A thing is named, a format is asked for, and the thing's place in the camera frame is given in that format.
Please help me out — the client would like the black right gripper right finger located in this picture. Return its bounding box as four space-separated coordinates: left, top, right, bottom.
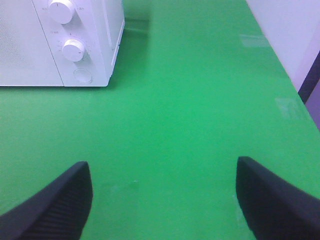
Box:
236 156 320 240

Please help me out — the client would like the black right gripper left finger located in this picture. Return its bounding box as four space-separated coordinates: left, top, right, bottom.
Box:
0 161 93 240

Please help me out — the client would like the round microwave door button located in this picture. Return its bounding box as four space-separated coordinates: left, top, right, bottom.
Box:
73 68 92 84

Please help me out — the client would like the white microwave door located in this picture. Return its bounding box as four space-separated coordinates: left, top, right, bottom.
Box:
0 0 63 87

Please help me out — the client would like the white microwave knob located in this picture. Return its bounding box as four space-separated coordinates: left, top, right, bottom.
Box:
62 39 86 62
48 0 75 24

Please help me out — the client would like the white microwave oven body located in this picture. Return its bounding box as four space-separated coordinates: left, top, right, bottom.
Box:
0 0 126 88

